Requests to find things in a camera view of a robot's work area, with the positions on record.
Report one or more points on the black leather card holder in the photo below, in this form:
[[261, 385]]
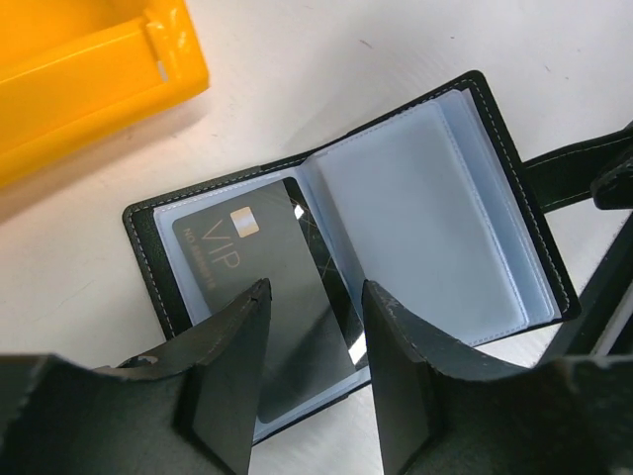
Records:
[[432, 202]]

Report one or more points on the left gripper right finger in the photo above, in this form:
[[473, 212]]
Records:
[[443, 407]]

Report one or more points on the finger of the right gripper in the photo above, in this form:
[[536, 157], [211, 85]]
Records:
[[612, 189]]

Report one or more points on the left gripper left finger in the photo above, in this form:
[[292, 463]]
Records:
[[187, 406]]

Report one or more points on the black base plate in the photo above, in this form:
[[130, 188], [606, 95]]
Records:
[[599, 300]]

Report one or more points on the yellow plastic bin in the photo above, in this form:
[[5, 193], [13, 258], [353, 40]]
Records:
[[73, 72]]

